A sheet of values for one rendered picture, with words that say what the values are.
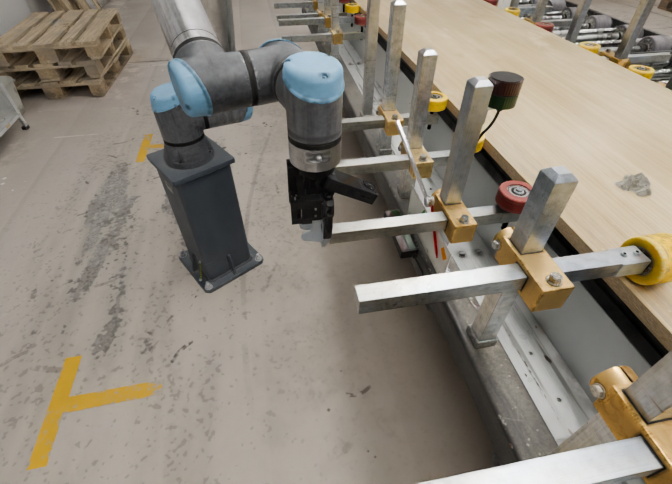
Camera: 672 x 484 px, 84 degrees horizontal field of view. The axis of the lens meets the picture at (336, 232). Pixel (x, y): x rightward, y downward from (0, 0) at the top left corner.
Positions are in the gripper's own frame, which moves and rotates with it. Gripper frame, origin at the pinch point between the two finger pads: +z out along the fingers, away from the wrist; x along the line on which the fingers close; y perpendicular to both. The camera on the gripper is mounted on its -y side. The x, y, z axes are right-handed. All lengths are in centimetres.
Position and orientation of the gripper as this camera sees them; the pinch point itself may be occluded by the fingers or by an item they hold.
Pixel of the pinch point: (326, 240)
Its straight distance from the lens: 80.1
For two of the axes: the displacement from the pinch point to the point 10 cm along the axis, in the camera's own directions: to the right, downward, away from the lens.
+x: 1.7, 6.7, -7.2
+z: -0.2, 7.3, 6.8
